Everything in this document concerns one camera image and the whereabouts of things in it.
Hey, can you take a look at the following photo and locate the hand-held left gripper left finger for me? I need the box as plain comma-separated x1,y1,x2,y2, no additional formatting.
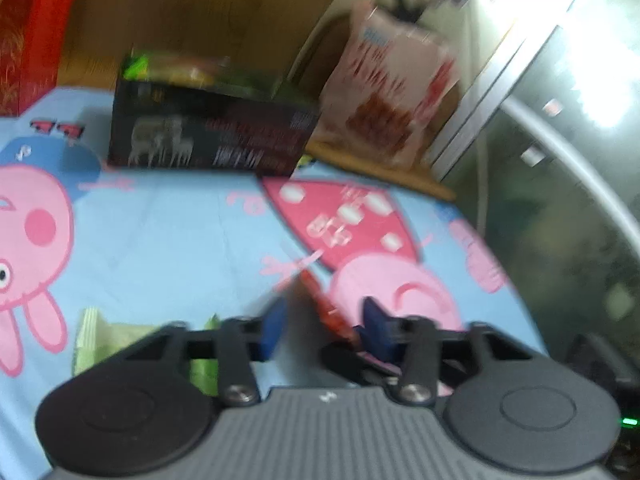
117,294,290,407

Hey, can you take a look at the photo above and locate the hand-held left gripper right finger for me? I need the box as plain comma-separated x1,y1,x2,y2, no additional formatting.
360,296,548,407

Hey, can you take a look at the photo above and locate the orange snack packet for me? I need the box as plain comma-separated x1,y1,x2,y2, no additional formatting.
295,269,368,348

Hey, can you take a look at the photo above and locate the bright green snack packet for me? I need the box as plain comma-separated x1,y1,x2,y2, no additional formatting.
74,307,221,396

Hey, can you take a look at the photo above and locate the black cardboard box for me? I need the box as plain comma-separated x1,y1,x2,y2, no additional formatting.
107,50,322,177

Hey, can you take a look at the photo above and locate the clear mooncake packet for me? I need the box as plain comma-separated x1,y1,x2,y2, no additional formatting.
150,55,236,91

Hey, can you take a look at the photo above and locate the dark green snack packet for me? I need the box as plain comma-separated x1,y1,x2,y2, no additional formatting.
122,52,153,81

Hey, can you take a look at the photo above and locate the pink pig printed blanket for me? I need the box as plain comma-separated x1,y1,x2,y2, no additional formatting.
0,85,551,480

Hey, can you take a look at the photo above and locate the large pink snack bag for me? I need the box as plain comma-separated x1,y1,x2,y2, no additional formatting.
320,0,461,170

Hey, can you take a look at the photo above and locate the black stand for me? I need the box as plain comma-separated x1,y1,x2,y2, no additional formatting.
389,0,427,22

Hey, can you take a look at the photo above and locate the wooden board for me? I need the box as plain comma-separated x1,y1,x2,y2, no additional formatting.
55,0,361,106

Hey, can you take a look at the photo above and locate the red gift box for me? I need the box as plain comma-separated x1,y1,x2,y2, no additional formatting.
0,0,88,117

